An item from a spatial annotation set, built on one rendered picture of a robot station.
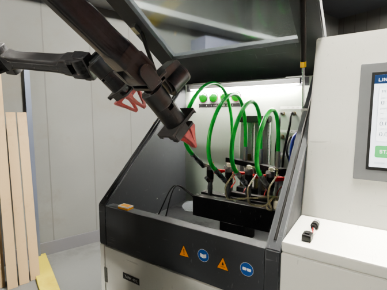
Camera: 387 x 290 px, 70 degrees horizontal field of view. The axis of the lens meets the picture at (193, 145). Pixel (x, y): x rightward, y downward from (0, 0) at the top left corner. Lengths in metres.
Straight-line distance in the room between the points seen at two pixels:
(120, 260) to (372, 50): 1.10
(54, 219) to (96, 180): 0.50
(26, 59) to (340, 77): 1.02
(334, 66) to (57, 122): 2.37
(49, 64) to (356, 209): 1.04
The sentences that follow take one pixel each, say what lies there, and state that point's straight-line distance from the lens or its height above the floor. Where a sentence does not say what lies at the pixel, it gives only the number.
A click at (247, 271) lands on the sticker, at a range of 0.83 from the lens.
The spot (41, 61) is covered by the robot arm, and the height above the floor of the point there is 1.46.
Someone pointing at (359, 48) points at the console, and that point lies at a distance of 1.04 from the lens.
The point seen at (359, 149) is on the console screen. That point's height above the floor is 1.19.
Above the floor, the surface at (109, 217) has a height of 0.91.
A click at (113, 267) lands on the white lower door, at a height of 0.71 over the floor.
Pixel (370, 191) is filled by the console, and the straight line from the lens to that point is 0.94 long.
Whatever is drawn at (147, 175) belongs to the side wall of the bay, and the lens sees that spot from 1.26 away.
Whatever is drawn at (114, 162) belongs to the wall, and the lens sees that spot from 3.00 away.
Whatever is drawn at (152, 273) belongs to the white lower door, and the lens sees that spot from 1.05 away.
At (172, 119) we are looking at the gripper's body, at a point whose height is 1.28.
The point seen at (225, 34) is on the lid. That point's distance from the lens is 1.17.
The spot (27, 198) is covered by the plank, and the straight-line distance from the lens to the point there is 2.60.
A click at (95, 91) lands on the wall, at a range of 2.92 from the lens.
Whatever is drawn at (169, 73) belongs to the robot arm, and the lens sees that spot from 0.68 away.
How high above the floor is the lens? 1.29
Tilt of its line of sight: 6 degrees down
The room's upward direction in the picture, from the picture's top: straight up
